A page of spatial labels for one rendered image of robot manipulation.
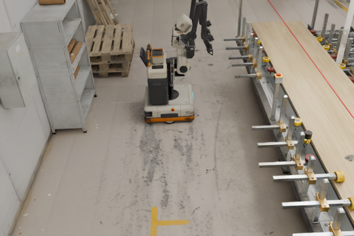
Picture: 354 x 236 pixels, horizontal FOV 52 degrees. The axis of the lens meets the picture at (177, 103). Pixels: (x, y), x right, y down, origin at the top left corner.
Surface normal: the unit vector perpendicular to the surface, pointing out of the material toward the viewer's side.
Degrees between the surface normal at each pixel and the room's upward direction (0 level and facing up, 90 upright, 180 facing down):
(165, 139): 0
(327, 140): 0
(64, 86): 90
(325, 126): 0
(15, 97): 90
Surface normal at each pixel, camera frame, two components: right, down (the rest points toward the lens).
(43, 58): 0.03, 0.56
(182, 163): -0.04, -0.83
